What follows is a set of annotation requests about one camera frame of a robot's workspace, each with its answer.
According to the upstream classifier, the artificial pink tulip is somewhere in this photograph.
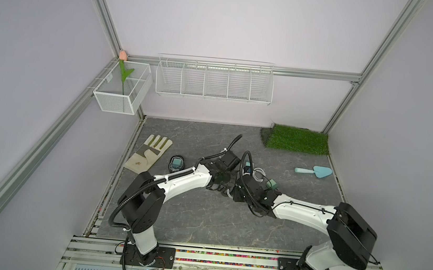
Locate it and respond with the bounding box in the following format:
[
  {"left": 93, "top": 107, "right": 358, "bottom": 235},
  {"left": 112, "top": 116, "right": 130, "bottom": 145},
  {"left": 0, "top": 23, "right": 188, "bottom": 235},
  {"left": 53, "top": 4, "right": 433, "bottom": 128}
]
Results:
[{"left": 119, "top": 50, "right": 135, "bottom": 95}]

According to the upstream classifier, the white coiled cable far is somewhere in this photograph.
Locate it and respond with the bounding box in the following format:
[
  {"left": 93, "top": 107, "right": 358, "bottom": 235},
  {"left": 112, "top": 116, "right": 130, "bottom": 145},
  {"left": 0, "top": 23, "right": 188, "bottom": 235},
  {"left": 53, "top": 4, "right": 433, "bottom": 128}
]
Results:
[{"left": 251, "top": 166, "right": 267, "bottom": 182}]

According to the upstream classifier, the beige gardening glove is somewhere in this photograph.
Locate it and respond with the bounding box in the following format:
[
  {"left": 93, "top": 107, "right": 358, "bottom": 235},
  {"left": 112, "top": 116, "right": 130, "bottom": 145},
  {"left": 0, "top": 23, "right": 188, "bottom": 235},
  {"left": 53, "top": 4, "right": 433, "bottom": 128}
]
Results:
[{"left": 124, "top": 134, "right": 173, "bottom": 174}]

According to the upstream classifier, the green charger block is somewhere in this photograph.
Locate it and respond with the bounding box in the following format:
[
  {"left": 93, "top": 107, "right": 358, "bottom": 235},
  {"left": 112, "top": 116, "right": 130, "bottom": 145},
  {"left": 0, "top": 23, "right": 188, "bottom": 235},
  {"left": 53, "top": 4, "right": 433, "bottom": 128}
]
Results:
[{"left": 266, "top": 179, "right": 278, "bottom": 191}]

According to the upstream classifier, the white wire wall shelf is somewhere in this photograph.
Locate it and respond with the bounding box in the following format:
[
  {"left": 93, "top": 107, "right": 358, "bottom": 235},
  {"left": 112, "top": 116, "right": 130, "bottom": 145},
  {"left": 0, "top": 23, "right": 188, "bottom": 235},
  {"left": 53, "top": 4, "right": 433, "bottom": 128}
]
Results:
[{"left": 155, "top": 53, "right": 274, "bottom": 105}]

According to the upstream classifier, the white mesh wall basket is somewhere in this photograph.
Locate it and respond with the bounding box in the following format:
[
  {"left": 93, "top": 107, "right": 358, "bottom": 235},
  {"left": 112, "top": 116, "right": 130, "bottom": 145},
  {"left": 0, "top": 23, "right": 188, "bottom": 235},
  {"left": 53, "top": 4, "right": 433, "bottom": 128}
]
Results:
[{"left": 93, "top": 60, "right": 153, "bottom": 115}]

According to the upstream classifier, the green artificial grass mat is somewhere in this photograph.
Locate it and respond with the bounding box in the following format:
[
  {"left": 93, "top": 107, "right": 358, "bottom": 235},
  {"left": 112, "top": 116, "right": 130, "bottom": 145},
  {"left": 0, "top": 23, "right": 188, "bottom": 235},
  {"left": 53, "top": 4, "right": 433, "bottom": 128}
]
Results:
[{"left": 260, "top": 124, "right": 330, "bottom": 156}]

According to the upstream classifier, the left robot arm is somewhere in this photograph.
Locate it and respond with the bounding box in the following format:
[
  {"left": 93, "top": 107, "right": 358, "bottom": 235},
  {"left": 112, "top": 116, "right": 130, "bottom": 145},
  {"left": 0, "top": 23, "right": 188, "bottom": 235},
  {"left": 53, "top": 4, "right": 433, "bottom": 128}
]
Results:
[{"left": 108, "top": 134, "right": 242, "bottom": 258}]

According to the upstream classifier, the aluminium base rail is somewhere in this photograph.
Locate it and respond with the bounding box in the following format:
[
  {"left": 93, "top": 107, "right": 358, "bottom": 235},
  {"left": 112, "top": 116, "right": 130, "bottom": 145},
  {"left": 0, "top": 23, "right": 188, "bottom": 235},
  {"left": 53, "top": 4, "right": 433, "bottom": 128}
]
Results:
[{"left": 61, "top": 237, "right": 383, "bottom": 270}]

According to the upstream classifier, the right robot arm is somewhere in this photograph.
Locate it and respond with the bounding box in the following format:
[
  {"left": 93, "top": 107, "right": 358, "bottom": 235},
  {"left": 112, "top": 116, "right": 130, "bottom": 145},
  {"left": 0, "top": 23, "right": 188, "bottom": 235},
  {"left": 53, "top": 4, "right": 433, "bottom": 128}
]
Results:
[{"left": 232, "top": 151, "right": 378, "bottom": 270}]

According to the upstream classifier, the teal garden trowel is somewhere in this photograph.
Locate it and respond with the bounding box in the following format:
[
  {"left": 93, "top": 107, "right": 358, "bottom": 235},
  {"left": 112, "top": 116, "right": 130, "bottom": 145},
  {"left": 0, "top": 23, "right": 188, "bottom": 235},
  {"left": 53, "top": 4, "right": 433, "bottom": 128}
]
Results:
[{"left": 294, "top": 166, "right": 333, "bottom": 179}]

